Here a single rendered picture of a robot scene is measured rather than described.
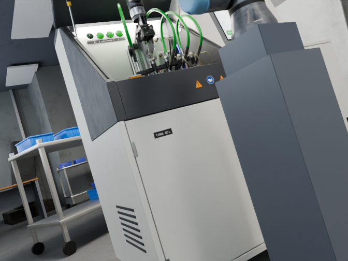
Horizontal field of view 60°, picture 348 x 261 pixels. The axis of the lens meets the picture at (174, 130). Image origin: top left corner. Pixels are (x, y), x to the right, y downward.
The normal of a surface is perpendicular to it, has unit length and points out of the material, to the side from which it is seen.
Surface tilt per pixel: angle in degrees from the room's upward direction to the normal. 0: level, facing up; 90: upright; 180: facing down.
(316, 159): 90
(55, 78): 90
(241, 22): 72
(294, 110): 90
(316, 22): 81
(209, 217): 90
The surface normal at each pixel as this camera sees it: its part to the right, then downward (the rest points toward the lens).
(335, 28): -0.85, 0.07
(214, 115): 0.42, -0.17
